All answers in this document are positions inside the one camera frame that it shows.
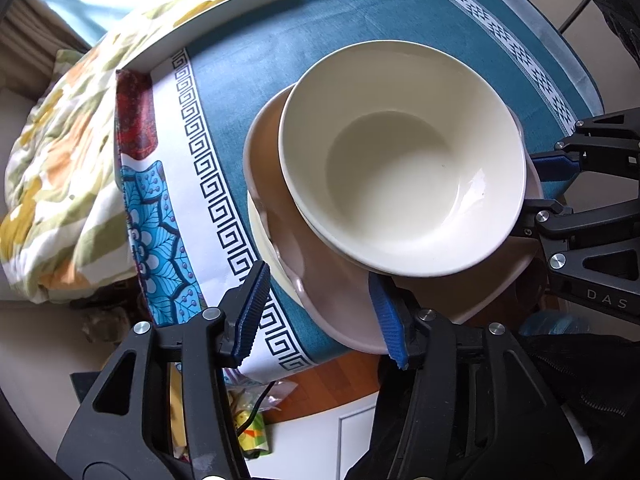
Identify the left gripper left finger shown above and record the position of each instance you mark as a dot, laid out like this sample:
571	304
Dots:
242	307

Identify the plain white plate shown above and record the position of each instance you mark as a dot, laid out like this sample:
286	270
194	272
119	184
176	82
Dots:
283	275

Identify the cream ceramic bowl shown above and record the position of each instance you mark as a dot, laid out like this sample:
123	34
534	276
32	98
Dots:
397	197

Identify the brown curtain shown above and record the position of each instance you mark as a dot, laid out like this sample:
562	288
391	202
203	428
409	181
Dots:
31	36

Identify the floral duvet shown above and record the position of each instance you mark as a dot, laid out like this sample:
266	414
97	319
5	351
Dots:
63	226

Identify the black metal rod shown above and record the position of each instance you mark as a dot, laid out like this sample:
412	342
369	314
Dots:
574	15

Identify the blue patterned tablecloth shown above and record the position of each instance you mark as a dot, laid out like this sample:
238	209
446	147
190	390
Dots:
181	128

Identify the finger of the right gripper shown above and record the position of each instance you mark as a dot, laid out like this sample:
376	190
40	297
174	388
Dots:
555	167
534	213

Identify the white ceramic bowl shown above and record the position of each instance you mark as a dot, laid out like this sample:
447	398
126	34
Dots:
386	78

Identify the colourful snack packet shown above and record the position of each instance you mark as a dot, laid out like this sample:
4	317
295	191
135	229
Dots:
247	403

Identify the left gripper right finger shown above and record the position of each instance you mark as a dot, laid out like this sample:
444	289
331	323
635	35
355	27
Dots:
396	309

